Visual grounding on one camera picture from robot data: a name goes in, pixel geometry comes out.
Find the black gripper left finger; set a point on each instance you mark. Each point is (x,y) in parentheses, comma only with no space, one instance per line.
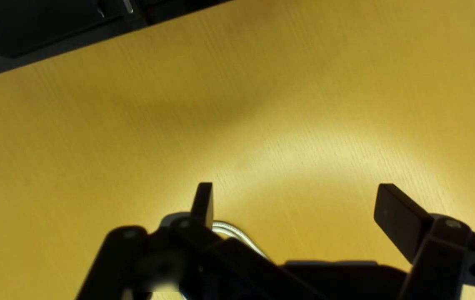
(137,260)

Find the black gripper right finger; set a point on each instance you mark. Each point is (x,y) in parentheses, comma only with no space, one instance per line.
(442,250)

